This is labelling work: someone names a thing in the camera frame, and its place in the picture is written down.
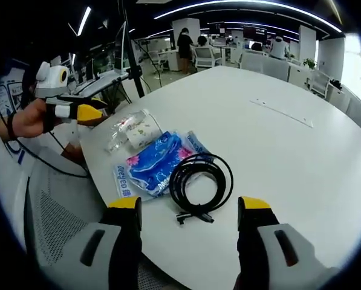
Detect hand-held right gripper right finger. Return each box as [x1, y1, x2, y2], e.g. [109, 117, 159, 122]
[236, 195, 343, 290]

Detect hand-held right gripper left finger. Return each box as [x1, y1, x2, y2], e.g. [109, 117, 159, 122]
[34, 195, 143, 290]

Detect clear bag with white roll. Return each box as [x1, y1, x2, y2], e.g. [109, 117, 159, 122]
[103, 109, 163, 153]

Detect blue tissue packet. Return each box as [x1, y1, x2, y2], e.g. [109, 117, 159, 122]
[112, 130, 213, 201]

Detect white round tabletop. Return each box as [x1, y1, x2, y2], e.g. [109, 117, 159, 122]
[79, 65, 361, 274]

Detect person's left hand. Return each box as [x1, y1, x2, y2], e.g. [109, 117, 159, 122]
[12, 98, 63, 140]

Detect white side desk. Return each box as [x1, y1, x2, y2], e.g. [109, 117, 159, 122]
[73, 70, 130, 98]

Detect grey mesh office chair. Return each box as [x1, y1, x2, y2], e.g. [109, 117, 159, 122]
[22, 161, 157, 290]

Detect computer monitor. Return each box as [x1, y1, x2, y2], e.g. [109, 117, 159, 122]
[112, 21, 130, 75]

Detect black tripod stand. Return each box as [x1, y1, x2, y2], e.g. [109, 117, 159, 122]
[122, 0, 146, 98]

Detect white mesh office chair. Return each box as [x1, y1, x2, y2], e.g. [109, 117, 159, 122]
[193, 46, 223, 69]
[306, 70, 331, 98]

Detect green potted plant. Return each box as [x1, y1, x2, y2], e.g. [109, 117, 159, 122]
[302, 57, 319, 71]

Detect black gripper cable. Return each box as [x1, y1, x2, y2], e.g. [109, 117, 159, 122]
[15, 132, 89, 179]

